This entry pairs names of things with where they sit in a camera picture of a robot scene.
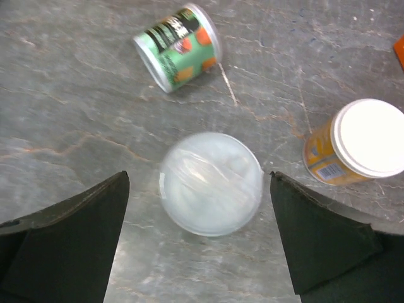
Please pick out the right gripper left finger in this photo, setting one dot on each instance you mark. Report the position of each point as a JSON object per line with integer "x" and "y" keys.
{"x": 65, "y": 252}

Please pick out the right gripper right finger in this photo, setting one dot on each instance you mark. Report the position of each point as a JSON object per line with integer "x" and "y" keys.
{"x": 336, "y": 253}

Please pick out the white lid yellow can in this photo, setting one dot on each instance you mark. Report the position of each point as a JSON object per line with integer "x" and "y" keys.
{"x": 363, "y": 141}

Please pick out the orange label can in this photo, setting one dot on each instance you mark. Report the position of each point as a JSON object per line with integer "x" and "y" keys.
{"x": 211, "y": 184}

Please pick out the orange shelf cabinet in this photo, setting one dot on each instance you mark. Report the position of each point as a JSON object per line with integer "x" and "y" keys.
{"x": 399, "y": 50}

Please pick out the green label can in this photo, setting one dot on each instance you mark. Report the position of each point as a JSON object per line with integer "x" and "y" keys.
{"x": 180, "y": 47}

